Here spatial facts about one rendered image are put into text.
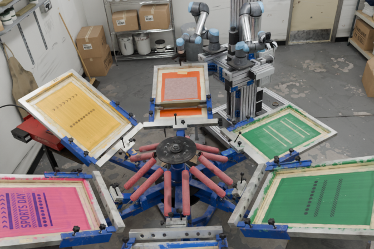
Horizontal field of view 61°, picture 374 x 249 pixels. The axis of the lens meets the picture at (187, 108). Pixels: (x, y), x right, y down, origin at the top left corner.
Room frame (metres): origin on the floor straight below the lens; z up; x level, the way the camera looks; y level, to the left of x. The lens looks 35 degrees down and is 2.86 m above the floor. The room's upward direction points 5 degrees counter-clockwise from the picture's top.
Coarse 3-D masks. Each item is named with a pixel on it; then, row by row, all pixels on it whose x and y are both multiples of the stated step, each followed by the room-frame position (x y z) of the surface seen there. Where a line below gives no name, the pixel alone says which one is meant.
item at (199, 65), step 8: (176, 64) 3.13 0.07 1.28; (192, 64) 3.11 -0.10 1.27; (200, 64) 3.10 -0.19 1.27; (208, 80) 2.86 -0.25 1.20; (152, 88) 2.82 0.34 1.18; (208, 88) 2.74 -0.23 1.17; (152, 96) 2.71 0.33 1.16; (160, 120) 2.41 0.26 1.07; (168, 120) 2.40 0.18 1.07; (176, 120) 2.39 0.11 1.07
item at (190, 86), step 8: (192, 72) 3.04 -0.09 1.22; (184, 80) 2.93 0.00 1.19; (192, 80) 2.92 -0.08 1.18; (184, 88) 2.82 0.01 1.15; (192, 88) 2.81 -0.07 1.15; (200, 88) 2.80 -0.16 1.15; (184, 96) 2.71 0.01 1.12; (192, 96) 2.70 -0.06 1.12; (200, 96) 2.69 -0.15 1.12; (184, 112) 2.51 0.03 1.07; (192, 112) 2.50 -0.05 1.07; (200, 112) 2.49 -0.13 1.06
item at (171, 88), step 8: (176, 72) 3.06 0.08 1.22; (168, 80) 2.95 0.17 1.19; (176, 80) 2.94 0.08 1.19; (168, 88) 2.84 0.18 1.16; (176, 88) 2.83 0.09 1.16; (168, 96) 2.73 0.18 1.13; (176, 96) 2.72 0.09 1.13; (160, 112) 2.54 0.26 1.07; (168, 112) 2.53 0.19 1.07; (176, 112) 2.52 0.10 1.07
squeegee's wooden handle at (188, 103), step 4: (188, 100) 2.54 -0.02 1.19; (192, 100) 2.54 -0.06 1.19; (196, 100) 2.53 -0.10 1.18; (160, 104) 2.54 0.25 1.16; (164, 104) 2.53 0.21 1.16; (168, 104) 2.53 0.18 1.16; (172, 104) 2.53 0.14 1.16; (176, 104) 2.53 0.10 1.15; (180, 104) 2.53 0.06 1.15; (184, 104) 2.53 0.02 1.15; (188, 104) 2.53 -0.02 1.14; (192, 104) 2.53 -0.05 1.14; (196, 104) 2.52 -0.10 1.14
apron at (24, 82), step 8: (8, 48) 3.45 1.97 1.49; (16, 64) 3.45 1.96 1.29; (16, 72) 3.41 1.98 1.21; (24, 72) 3.56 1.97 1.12; (16, 80) 3.32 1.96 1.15; (24, 80) 3.47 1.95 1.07; (32, 80) 3.64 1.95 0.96; (16, 88) 3.26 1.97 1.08; (24, 88) 3.43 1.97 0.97; (32, 88) 3.59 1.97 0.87; (16, 96) 3.20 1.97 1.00; (24, 112) 3.22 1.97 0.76
